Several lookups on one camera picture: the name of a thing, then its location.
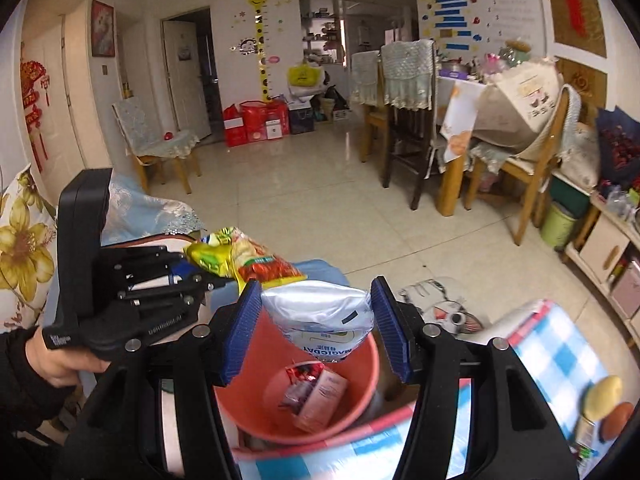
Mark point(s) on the red gift boxes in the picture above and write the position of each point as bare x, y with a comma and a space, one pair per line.
255, 121

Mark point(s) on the large white blue pouch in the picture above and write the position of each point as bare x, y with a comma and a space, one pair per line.
325, 320

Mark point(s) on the pink plastic trash bin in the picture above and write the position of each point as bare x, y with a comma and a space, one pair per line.
252, 399

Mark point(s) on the dark blue flower bouquet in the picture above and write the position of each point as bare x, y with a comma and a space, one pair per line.
618, 137

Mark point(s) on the cat face cushion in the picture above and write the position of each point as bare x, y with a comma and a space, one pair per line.
442, 301

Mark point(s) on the milk carton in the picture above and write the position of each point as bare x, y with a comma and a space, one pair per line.
321, 403

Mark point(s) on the green waste bin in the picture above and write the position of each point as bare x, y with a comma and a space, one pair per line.
558, 226

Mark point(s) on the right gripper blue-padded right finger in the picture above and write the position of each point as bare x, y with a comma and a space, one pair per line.
513, 433

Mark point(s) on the giraffe height wall sticker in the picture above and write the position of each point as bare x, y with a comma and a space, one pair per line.
260, 39

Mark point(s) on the red snack bag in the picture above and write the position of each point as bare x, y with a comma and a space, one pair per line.
302, 378

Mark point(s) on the pink storage box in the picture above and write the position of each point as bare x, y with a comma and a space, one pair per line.
626, 292

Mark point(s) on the beige canvas tote bag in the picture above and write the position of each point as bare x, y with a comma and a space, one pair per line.
517, 104

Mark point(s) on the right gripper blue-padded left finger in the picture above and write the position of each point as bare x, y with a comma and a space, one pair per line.
120, 431

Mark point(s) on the left yellow apple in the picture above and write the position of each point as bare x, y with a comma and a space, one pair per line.
601, 398

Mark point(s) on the red apple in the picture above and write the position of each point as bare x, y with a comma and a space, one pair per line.
613, 424

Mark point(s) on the yellow chip bag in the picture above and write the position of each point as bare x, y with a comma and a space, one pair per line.
230, 253

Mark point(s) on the wooden chair with bag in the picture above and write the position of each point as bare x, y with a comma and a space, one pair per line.
531, 167

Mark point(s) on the green white snack wrapper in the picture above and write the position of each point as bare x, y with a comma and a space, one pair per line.
583, 440

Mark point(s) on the cream tv cabinet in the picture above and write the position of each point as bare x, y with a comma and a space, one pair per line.
602, 248

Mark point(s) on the dark wooden chair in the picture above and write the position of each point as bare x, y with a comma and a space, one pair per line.
410, 98

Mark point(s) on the person's left hand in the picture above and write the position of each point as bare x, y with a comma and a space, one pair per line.
61, 367

